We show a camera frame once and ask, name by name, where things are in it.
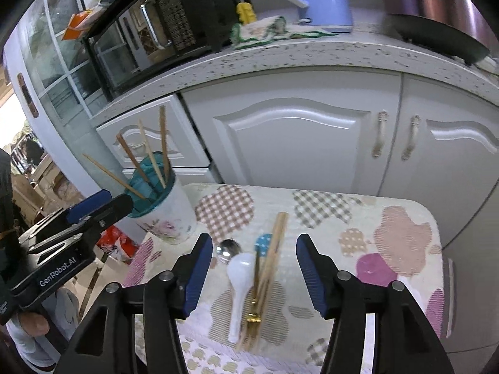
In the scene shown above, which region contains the white ceramic spoon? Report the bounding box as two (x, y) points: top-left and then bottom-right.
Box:
(227, 252), (255, 343)

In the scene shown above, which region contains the person's left hand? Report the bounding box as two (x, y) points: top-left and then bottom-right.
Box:
(18, 312), (50, 337)

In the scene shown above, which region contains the steel spoon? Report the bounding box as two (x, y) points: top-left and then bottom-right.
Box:
(216, 239), (242, 264)

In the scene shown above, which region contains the red plastic bag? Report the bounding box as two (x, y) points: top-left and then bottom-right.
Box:
(96, 225), (139, 264)

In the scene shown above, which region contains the chopstick in cup left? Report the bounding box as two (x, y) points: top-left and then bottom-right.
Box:
(82, 153), (150, 200)

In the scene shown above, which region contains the chopstick in cup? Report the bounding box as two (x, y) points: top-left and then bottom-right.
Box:
(138, 119), (167, 189)
(82, 153), (150, 200)
(116, 133), (154, 188)
(159, 105), (170, 183)

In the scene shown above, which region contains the teal-rimmed utensil cup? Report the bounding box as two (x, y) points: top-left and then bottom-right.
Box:
(124, 152), (197, 244)

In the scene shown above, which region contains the patterned table cloth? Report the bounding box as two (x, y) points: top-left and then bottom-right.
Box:
(122, 182), (448, 374)

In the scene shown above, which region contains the chopstick in cup right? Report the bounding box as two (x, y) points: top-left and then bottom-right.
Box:
(116, 133), (154, 188)

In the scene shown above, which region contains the wooden chopstick pair member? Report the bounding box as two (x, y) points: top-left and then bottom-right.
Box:
(235, 211), (289, 351)

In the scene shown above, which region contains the white drawer front upper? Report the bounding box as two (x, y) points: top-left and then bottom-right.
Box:
(96, 95), (210, 169)

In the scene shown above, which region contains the glass sliding door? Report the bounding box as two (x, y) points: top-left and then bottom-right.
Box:
(4, 0), (124, 197)

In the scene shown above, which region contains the white cabinet door left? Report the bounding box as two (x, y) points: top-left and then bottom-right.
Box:
(183, 70), (401, 195)

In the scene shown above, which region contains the white cabinet door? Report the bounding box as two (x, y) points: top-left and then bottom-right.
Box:
(380, 76), (498, 244)
(183, 70), (401, 195)

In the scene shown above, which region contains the white cabinet door right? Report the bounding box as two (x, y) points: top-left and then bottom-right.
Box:
(380, 76), (498, 244)

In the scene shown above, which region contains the orange box on microwave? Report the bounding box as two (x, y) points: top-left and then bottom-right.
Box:
(62, 10), (93, 41)

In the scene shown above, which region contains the black microwave oven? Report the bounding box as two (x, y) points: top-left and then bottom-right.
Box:
(84, 0), (238, 100)

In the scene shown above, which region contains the green-edged dish cloth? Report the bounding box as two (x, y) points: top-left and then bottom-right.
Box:
(230, 16), (336, 50)

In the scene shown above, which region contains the purple rice cooker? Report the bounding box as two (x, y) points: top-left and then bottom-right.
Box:
(383, 0), (498, 65)

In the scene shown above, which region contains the yellow brush with handle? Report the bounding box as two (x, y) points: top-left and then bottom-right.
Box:
(236, 0), (257, 25)

